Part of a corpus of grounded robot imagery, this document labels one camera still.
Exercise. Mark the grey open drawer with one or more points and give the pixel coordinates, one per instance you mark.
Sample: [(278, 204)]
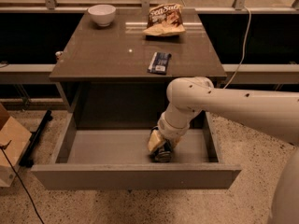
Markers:
[(119, 159)]

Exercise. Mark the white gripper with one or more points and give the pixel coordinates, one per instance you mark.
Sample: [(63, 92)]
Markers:
[(170, 131)]

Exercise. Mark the white ceramic bowl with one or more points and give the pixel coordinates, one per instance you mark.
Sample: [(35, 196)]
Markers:
[(102, 15)]

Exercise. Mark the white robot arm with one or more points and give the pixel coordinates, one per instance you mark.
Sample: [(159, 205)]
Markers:
[(273, 113)]

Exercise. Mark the brown chip bag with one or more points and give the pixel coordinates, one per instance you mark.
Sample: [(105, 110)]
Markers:
[(165, 20)]

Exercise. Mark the cardboard box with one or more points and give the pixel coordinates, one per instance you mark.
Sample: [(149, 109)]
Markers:
[(15, 138)]

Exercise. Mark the black bar on floor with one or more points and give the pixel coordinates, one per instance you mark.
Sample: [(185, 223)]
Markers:
[(33, 141)]

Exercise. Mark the blue snack packet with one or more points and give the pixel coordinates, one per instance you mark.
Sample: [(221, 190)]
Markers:
[(159, 62)]

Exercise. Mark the small metal knob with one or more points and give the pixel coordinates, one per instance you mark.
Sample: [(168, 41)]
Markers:
[(58, 55)]

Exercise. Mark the grey cabinet counter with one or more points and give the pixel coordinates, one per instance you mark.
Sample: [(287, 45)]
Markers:
[(103, 73)]

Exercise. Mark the blue pepsi can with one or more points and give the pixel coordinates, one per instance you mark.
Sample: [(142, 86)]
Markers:
[(164, 153)]

